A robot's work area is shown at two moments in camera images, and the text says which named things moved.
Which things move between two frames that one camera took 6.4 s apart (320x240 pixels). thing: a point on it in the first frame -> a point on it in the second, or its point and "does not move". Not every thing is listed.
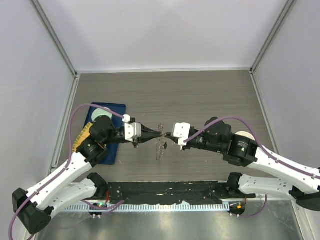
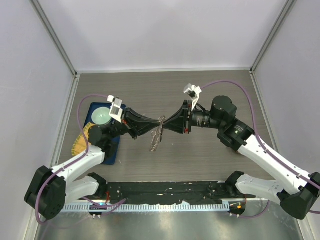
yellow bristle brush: x=82 y=136 does not move
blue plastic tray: x=110 y=158 does not move
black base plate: x=146 y=193 does not move
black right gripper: x=174 y=138 -> x=177 y=122
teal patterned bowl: x=101 y=111 does not move
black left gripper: x=147 y=133 -> x=138 y=124
